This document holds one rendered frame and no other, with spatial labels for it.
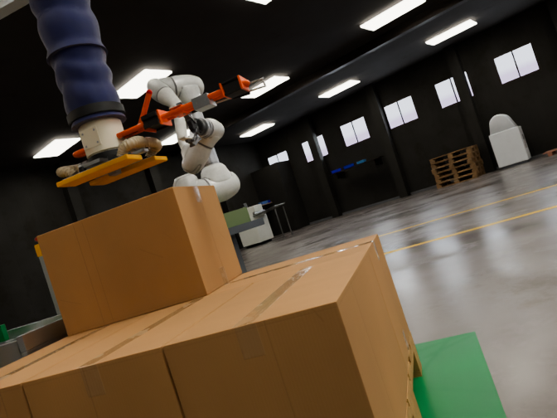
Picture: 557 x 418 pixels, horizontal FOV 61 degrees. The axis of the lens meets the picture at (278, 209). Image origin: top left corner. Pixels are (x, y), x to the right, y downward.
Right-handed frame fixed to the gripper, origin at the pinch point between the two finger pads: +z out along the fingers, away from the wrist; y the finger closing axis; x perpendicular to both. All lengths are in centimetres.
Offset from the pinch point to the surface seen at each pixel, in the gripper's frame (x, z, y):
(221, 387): -35, 93, 80
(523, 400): -93, 33, 123
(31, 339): 61, 45, 65
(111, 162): 16.9, 29.1, 12.3
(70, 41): 21, 25, -38
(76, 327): 49, 35, 66
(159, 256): 7, 33, 51
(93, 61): 17.6, 19.1, -30.0
